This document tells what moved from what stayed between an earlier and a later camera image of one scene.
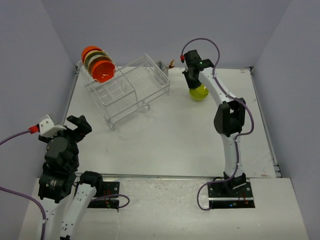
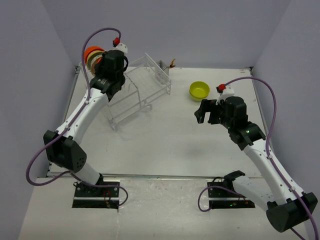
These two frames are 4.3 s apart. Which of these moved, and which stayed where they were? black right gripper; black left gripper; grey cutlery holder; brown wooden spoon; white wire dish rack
Moved: black left gripper; black right gripper
Stayed: brown wooden spoon; white wire dish rack; grey cutlery holder
